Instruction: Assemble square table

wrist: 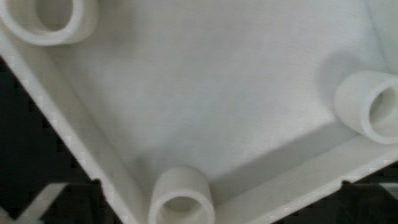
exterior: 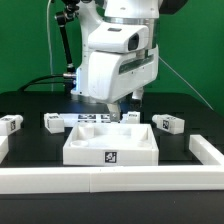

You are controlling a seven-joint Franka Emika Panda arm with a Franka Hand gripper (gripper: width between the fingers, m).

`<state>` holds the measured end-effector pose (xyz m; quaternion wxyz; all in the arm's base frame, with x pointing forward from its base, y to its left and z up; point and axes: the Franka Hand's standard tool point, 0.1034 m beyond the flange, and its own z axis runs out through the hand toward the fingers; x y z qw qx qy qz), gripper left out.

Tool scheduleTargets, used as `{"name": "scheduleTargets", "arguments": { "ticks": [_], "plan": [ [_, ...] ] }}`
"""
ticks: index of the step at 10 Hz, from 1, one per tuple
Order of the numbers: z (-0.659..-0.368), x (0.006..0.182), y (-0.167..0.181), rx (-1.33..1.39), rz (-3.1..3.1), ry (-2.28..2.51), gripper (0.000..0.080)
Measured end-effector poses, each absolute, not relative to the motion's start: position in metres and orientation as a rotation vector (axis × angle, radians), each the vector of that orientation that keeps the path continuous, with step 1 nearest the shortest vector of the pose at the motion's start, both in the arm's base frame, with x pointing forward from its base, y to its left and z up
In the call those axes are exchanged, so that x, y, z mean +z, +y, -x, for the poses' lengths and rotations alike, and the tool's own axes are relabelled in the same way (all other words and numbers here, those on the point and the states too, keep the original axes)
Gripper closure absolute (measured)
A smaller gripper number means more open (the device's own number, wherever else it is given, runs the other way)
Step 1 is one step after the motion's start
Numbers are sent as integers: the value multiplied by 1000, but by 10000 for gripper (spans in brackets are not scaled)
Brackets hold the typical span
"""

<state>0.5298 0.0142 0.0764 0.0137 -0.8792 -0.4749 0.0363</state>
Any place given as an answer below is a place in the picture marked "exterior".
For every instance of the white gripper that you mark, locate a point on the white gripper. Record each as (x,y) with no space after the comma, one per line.
(111,76)

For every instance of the white square table top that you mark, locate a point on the white square table top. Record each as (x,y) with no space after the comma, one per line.
(111,144)

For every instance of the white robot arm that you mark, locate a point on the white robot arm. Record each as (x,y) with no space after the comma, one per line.
(130,12)

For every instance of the fiducial marker sheet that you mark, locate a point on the fiducial marker sheet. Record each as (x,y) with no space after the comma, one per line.
(70,119)

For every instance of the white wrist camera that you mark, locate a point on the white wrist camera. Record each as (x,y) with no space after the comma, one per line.
(119,38)

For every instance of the white front fence wall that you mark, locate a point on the white front fence wall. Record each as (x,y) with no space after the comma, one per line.
(110,179)

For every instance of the white fence wall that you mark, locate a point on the white fence wall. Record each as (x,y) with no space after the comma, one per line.
(110,179)
(204,151)
(3,147)

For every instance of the white right fence wall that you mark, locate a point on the white right fence wall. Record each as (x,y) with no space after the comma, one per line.
(204,151)

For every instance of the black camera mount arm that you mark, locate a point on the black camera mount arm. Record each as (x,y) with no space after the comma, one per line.
(62,18)

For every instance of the white left fence wall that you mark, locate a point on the white left fence wall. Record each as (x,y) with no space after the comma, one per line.
(3,147)

